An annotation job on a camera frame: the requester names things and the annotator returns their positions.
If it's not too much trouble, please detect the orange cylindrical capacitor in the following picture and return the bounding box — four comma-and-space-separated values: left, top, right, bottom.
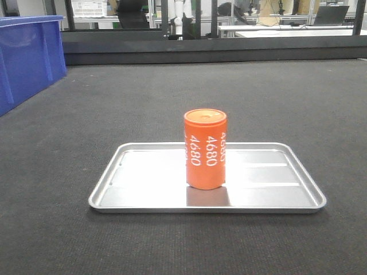
183, 108, 227, 190

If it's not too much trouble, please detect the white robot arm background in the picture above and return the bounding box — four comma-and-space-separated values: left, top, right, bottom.
167, 0, 193, 27

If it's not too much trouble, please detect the blue bin on conveyor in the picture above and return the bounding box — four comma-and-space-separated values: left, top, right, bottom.
1, 15, 67, 115

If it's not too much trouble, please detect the silver metal tray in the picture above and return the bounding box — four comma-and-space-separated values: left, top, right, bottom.
88, 142, 327, 214

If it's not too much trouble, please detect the white background table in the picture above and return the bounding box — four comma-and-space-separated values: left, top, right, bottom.
218, 25, 353, 38

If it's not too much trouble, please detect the black office chair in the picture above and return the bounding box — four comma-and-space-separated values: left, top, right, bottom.
116, 0, 149, 29

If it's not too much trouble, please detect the white plastic crate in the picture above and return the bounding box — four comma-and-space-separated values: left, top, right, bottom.
71, 0, 107, 17

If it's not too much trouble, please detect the open grey laptop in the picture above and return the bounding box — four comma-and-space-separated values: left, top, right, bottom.
312, 6, 349, 26

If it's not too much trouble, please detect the black conveyor frame rail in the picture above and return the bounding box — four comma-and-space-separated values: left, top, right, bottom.
61, 30, 366, 65

